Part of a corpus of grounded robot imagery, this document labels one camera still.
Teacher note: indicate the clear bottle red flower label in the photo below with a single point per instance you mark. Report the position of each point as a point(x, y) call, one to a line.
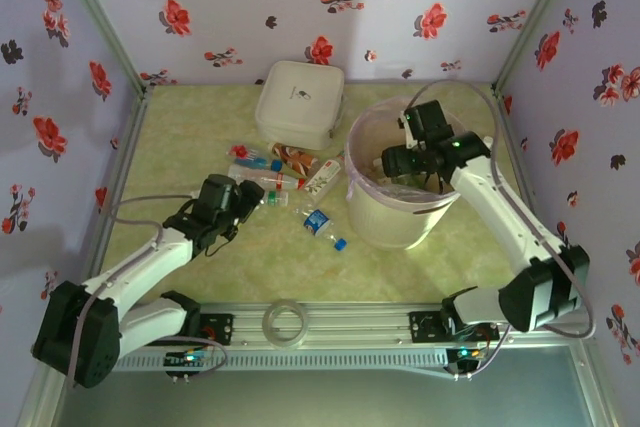
point(250, 159)

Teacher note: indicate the clear bottle red cap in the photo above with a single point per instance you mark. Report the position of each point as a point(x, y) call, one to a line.
point(265, 178)

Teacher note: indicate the clear bottle green label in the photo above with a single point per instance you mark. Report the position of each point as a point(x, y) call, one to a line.
point(275, 199)

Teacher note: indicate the brown label plastic bottle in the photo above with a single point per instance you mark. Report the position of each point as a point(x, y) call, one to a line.
point(297, 161)

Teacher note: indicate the bottle blue label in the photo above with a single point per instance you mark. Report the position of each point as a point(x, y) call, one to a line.
point(316, 221)

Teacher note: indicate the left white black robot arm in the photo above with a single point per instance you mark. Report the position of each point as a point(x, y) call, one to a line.
point(140, 267)

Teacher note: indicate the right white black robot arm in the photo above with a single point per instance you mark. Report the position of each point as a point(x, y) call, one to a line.
point(500, 217)

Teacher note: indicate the pink plastic bin liner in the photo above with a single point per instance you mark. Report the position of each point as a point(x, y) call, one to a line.
point(380, 109)

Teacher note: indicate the cream plastic waste bin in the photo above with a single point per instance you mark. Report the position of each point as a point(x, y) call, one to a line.
point(390, 227)

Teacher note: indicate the clear tape roll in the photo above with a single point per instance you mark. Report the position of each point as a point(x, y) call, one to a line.
point(266, 323)

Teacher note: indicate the white lidded storage box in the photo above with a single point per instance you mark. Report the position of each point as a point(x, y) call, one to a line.
point(300, 97)

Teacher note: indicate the small circuit board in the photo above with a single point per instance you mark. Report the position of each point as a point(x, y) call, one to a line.
point(462, 354)
point(187, 359)

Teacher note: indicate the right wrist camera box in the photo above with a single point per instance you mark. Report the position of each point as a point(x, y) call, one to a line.
point(409, 134)

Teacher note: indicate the aluminium frame post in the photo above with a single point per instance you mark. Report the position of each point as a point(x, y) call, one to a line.
point(101, 17)
point(536, 17)

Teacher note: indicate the aluminium front rail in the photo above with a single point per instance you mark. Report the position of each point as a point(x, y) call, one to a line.
point(350, 327)

